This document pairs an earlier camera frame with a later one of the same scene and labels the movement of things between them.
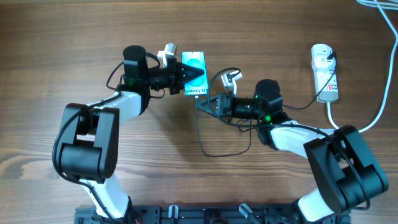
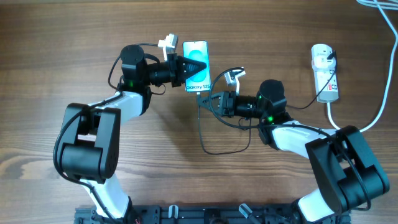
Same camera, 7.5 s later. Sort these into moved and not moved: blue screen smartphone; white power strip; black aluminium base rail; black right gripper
Moved: blue screen smartphone
Not moved: black aluminium base rail; black right gripper; white power strip
